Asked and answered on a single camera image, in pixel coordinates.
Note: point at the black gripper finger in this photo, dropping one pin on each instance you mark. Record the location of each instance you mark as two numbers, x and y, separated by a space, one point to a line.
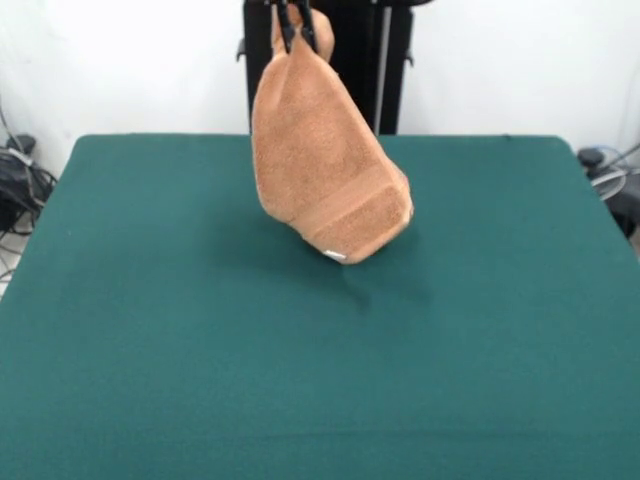
286 25
309 25

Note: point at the tan terry towel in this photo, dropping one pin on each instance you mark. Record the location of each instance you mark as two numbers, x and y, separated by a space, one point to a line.
320 150

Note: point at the dark green table cloth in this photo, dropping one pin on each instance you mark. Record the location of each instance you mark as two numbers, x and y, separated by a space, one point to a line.
150 325

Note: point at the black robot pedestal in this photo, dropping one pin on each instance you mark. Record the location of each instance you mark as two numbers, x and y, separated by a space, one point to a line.
380 75

